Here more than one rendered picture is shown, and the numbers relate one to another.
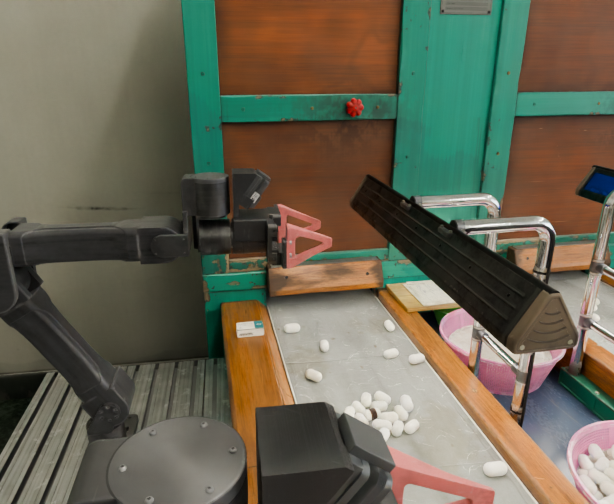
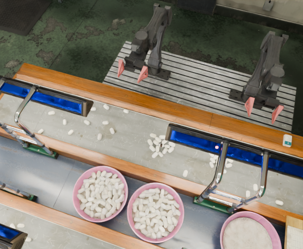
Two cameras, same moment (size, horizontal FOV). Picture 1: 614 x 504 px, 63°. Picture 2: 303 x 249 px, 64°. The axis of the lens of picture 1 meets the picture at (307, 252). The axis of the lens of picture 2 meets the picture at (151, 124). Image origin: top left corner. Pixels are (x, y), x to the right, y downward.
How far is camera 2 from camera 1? 1.12 m
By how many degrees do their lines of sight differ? 84
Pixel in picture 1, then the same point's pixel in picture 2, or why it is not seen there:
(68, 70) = not seen: outside the picture
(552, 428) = (201, 228)
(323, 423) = (137, 44)
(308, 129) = not seen: outside the picture
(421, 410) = not seen: hidden behind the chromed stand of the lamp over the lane
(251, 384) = (249, 128)
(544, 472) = (175, 181)
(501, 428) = (196, 186)
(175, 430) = (145, 35)
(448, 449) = (199, 169)
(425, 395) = (226, 182)
